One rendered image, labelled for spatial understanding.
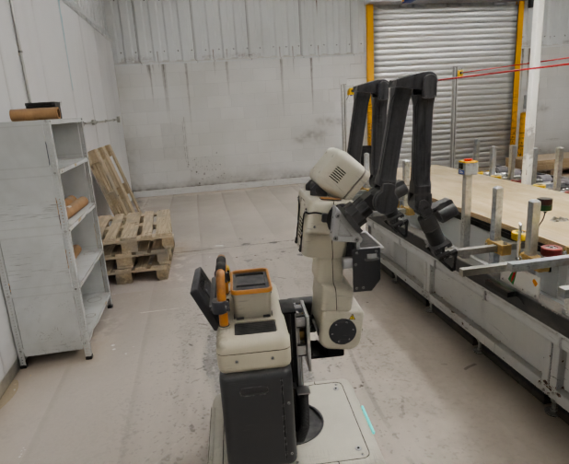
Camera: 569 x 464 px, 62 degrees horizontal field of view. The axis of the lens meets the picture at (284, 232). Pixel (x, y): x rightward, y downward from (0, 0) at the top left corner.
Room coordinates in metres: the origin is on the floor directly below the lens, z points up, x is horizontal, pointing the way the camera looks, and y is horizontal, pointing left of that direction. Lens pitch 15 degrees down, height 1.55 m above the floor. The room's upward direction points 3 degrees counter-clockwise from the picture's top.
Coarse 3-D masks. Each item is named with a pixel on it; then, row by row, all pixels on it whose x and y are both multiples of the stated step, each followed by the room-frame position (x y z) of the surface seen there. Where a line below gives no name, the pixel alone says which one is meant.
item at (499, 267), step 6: (486, 264) 1.87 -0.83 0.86; (492, 264) 1.87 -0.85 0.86; (498, 264) 1.86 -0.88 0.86; (504, 264) 1.86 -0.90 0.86; (462, 270) 1.83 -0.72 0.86; (468, 270) 1.83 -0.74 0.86; (474, 270) 1.84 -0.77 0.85; (480, 270) 1.84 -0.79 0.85; (486, 270) 1.84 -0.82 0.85; (492, 270) 1.85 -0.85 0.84; (498, 270) 1.85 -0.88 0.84; (504, 270) 1.86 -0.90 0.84; (462, 276) 1.83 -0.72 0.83
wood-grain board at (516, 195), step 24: (432, 168) 4.41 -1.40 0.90; (432, 192) 3.27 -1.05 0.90; (456, 192) 3.22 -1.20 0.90; (480, 192) 3.17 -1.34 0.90; (504, 192) 3.12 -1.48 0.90; (528, 192) 3.08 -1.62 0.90; (552, 192) 3.03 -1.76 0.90; (480, 216) 2.56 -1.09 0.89; (504, 216) 2.49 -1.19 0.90; (552, 216) 2.43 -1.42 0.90; (552, 240) 2.02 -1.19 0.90
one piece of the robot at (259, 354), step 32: (224, 256) 1.78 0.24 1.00; (224, 288) 1.53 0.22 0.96; (224, 320) 1.52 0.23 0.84; (256, 320) 1.57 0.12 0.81; (288, 320) 1.65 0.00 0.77; (224, 352) 1.42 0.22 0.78; (256, 352) 1.43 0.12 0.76; (288, 352) 1.45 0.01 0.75; (224, 384) 1.42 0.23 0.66; (256, 384) 1.43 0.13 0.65; (288, 384) 1.44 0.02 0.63; (224, 416) 1.43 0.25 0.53; (256, 416) 1.43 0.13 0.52; (288, 416) 1.44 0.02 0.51; (256, 448) 1.42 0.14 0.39; (288, 448) 1.44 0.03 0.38
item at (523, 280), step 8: (504, 272) 2.07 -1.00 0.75; (520, 272) 1.96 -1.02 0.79; (504, 280) 2.06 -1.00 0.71; (520, 280) 1.95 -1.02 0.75; (528, 280) 1.90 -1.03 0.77; (536, 280) 1.86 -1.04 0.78; (520, 288) 1.95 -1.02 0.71; (528, 288) 1.90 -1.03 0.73; (536, 288) 1.86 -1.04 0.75; (536, 296) 1.85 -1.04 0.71
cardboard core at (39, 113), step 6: (36, 108) 3.37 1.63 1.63; (42, 108) 3.36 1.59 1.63; (48, 108) 3.37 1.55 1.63; (54, 108) 3.37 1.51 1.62; (12, 114) 3.31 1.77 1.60; (18, 114) 3.31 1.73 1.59; (24, 114) 3.32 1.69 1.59; (30, 114) 3.33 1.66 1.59; (36, 114) 3.33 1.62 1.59; (42, 114) 3.34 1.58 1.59; (48, 114) 3.34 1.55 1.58; (54, 114) 3.35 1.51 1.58; (60, 114) 3.43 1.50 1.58; (12, 120) 3.32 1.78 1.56; (18, 120) 3.33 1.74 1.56; (24, 120) 3.33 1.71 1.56; (30, 120) 3.35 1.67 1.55; (36, 120) 3.36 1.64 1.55
